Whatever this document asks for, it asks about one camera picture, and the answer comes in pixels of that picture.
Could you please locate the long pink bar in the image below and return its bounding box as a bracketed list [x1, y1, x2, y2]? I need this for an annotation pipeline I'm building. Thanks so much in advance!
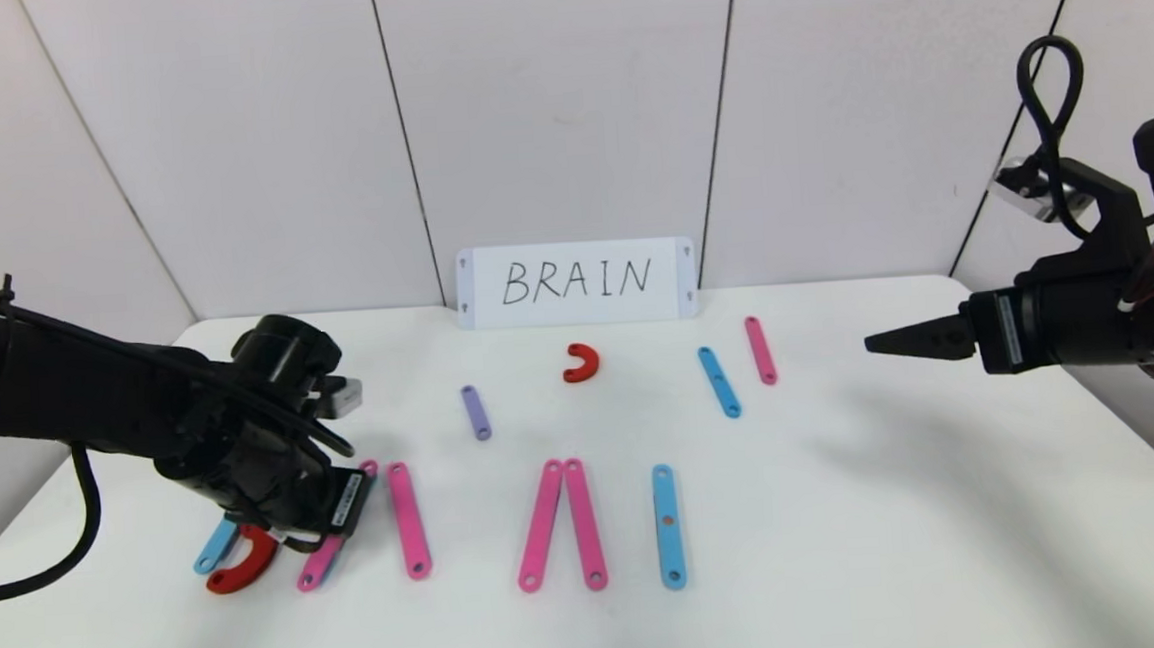
[510, 458, 572, 595]
[289, 459, 387, 594]
[386, 460, 434, 583]
[562, 457, 610, 593]
[744, 314, 779, 388]

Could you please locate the white BRAIN sign card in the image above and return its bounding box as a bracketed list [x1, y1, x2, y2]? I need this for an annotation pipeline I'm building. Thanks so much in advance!
[454, 235, 700, 333]

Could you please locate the red arc piece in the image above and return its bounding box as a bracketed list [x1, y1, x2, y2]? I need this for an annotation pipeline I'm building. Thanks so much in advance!
[202, 523, 284, 596]
[560, 342, 602, 385]

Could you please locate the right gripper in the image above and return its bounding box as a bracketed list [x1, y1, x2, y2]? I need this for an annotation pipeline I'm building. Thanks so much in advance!
[860, 272, 1138, 383]

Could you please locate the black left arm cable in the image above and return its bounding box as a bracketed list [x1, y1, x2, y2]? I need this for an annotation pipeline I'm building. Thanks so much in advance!
[0, 438, 109, 611]

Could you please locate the black right camera bracket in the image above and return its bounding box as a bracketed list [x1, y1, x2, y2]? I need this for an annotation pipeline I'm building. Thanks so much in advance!
[1028, 154, 1151, 287]

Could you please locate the blue three-hole bar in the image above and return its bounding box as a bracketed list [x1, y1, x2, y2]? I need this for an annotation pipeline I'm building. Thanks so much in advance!
[190, 515, 244, 576]
[651, 463, 688, 590]
[696, 344, 743, 422]

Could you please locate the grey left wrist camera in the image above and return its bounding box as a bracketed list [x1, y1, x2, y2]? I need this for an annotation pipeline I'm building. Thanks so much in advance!
[315, 374, 365, 421]

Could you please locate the short purple bar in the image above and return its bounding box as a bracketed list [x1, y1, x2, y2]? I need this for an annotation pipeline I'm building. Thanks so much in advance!
[460, 384, 494, 443]

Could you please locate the black looped right cable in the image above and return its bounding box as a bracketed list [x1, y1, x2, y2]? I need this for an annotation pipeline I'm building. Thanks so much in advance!
[1013, 33, 1096, 242]

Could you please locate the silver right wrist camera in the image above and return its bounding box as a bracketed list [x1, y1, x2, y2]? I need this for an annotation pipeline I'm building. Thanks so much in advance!
[988, 151, 1083, 229]

